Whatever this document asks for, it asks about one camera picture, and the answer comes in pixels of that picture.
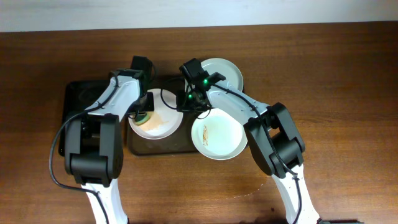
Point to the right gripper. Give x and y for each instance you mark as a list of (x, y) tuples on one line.
[(185, 104)]

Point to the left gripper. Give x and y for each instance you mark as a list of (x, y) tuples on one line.
[(145, 106)]

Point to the yellow green sponge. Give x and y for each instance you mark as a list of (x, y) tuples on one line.
[(142, 118)]

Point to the pink round plate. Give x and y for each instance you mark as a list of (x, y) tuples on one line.
[(163, 121)]

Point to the white round plate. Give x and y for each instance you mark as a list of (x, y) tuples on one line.
[(217, 135)]

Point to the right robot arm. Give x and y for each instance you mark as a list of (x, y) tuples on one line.
[(273, 138)]

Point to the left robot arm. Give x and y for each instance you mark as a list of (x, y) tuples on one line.
[(94, 145)]

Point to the brown plastic tray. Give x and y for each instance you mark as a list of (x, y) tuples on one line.
[(180, 141)]

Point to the black small tray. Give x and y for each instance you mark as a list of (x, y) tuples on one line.
[(78, 96)]

